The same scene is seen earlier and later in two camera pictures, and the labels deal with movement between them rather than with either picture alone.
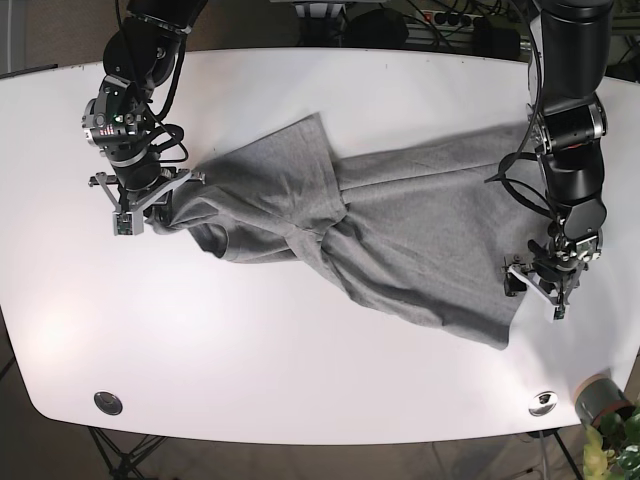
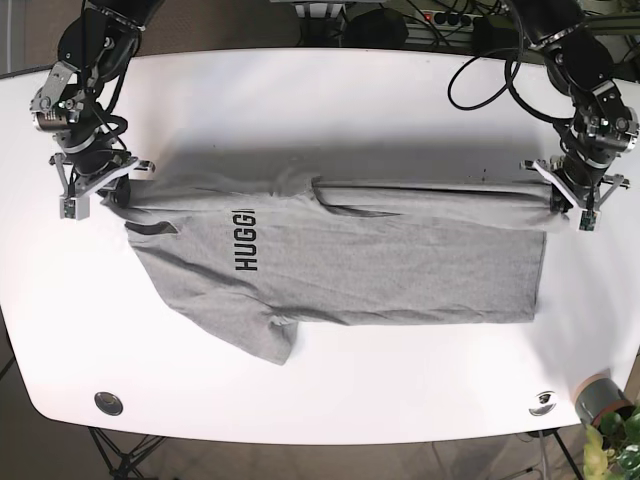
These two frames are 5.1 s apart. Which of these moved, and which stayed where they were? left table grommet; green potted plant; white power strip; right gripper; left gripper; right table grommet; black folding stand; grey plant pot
Moved: right gripper; left gripper
Stayed: black folding stand; white power strip; green potted plant; grey plant pot; right table grommet; left table grommet
